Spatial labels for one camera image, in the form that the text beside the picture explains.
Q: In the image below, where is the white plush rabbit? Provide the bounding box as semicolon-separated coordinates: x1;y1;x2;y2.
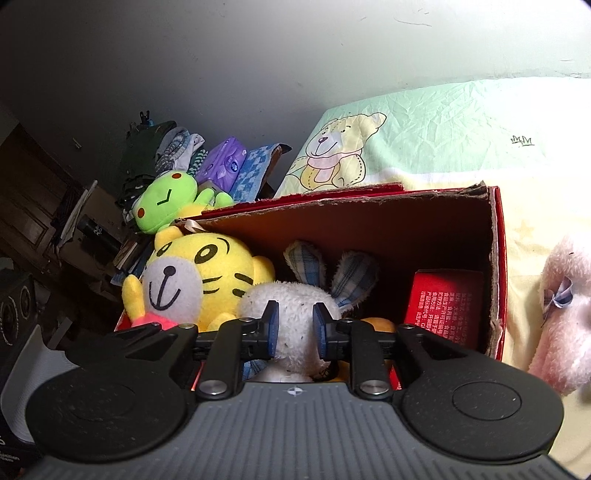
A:
238;241;377;383

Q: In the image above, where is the pink plush toy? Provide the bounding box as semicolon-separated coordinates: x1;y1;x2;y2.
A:
529;238;590;396

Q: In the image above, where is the yellow tiger plush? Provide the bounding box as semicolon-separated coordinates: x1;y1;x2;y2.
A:
122;226;274;332

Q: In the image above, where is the red cardboard box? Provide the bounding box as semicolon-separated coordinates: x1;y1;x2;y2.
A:
168;185;506;383

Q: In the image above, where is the blue checkered cloth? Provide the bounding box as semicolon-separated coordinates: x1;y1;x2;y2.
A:
229;143;291;203

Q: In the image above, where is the green frog plush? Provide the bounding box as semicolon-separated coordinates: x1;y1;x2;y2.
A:
132;170;233;234

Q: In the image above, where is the purple toy case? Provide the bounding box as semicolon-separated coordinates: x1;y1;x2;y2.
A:
195;137;247;193

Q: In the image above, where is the pile of folded clothes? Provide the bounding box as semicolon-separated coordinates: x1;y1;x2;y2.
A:
154;127;208;177

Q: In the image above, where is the bear print bed sheet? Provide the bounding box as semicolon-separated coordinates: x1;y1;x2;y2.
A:
273;75;591;478

